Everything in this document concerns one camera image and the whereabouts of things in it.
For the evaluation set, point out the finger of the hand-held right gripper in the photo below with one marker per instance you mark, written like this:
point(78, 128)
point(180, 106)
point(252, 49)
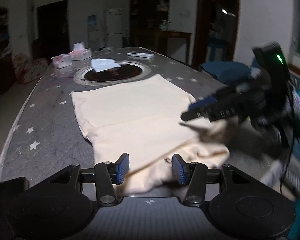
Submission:
point(210, 115)
point(205, 103)

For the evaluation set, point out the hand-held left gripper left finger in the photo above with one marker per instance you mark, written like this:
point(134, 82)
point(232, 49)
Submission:
point(122, 168)

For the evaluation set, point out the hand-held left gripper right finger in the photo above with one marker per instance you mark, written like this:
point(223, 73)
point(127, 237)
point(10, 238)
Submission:
point(180, 170)

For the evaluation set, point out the cream garment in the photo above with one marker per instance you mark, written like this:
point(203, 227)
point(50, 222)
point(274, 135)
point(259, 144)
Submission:
point(130, 105)

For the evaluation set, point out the dark wooden side desk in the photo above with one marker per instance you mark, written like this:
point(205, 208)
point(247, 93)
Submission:
point(175, 36)

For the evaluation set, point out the round black built-in cooktop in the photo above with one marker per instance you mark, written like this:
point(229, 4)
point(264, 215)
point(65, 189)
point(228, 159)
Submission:
point(130, 76)

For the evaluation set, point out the white power strip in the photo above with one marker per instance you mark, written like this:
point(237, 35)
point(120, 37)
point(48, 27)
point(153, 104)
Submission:
point(140, 54)

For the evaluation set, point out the white tissue on hotplate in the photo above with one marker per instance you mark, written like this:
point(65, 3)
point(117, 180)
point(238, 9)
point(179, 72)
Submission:
point(105, 64)

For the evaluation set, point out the tall dark wooden cabinet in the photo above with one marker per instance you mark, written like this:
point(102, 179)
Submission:
point(147, 10)

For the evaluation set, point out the white refrigerator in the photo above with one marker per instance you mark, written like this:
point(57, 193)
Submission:
point(113, 27)

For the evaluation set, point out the large white tissue box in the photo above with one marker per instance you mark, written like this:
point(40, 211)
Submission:
point(81, 53)

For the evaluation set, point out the small white tissue box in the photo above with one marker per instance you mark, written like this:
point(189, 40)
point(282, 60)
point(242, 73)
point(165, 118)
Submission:
point(62, 61)

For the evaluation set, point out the white water dispenser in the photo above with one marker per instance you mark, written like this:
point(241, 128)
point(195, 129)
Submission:
point(95, 40)

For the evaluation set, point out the dotted pink cushion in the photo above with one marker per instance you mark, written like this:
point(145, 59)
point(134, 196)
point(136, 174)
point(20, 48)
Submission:
point(30, 68)

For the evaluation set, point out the blue water bottle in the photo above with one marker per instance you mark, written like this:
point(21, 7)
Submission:
point(92, 22)

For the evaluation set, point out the dark wooden door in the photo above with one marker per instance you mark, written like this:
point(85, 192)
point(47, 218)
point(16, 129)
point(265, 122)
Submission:
point(52, 27)

